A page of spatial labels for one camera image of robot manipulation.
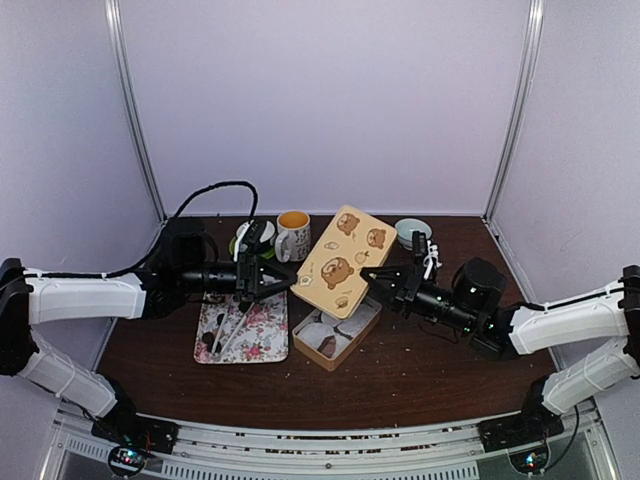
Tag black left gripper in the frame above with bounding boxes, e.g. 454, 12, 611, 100
178, 251, 297, 302

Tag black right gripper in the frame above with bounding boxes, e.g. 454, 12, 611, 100
361, 265, 478, 335

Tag bear print tin lid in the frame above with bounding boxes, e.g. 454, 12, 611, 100
291, 205, 397, 320

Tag silver metal tongs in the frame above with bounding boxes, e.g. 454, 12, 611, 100
211, 302, 255, 360

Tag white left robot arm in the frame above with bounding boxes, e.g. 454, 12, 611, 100
1, 218, 297, 445

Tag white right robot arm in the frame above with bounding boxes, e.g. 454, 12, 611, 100
360, 232, 639, 452

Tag green saucer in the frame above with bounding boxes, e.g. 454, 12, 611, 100
229, 237, 276, 261

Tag dark cup white interior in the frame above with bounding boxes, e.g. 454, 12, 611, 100
236, 220, 276, 254

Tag white mug orange interior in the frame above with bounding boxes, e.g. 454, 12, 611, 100
274, 211, 311, 263

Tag floral rectangular tray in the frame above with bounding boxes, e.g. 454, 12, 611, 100
193, 292, 289, 365

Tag light blue ceramic bowl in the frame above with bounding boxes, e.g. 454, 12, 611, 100
394, 218, 432, 250

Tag tan tin box base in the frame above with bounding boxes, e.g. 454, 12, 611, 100
292, 297, 382, 372

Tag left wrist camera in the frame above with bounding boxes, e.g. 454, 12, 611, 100
234, 219, 265, 262

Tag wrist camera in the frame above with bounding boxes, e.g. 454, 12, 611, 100
234, 219, 265, 262
412, 230, 442, 282

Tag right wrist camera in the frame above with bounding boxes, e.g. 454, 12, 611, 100
412, 230, 442, 282

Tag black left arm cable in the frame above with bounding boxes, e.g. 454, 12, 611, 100
107, 180, 260, 281

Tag front aluminium rail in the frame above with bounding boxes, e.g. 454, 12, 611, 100
39, 414, 616, 480

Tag left aluminium frame post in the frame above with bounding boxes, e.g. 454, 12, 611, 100
104, 0, 166, 222

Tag aluminium frame post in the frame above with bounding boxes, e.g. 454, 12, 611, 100
483, 0, 546, 224
104, 0, 166, 222

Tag right aluminium frame post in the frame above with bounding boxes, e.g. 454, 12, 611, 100
483, 0, 546, 224

